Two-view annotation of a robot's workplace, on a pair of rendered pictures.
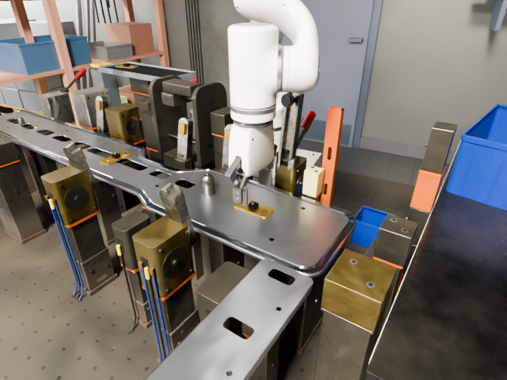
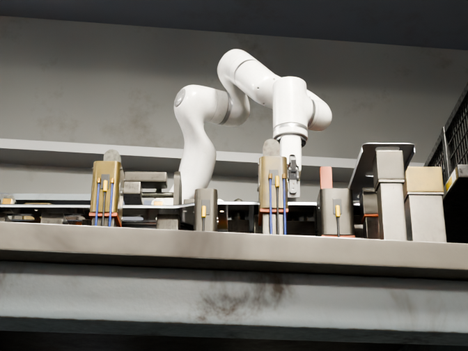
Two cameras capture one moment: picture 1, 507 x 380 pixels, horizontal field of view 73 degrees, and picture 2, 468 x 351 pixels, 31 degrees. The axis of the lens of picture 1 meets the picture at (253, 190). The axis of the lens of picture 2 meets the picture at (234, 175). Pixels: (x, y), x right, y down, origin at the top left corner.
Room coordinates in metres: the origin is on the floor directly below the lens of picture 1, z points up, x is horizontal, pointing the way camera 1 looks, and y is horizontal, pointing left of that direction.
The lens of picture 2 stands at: (-0.80, 1.14, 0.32)
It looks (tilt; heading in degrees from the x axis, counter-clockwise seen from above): 23 degrees up; 326
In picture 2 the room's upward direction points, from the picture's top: straight up
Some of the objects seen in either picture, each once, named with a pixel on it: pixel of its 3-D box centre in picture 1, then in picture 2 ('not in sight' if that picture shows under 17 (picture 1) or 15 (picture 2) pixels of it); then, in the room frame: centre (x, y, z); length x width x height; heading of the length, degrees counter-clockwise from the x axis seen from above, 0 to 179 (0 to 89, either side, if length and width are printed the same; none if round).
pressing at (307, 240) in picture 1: (109, 158); (83, 217); (0.89, 0.41, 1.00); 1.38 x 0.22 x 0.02; 56
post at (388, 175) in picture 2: not in sight; (392, 226); (0.23, 0.09, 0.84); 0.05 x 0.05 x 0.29; 56
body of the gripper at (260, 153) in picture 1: (253, 142); (290, 159); (0.63, 0.00, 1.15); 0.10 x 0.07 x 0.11; 146
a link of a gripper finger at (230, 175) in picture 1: (239, 166); (292, 164); (0.59, 0.03, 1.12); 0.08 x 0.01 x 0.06; 146
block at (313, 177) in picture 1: (308, 234); not in sight; (0.69, -0.14, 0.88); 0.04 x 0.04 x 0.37; 56
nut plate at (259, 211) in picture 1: (253, 206); not in sight; (0.63, 0.00, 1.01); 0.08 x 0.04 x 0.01; 56
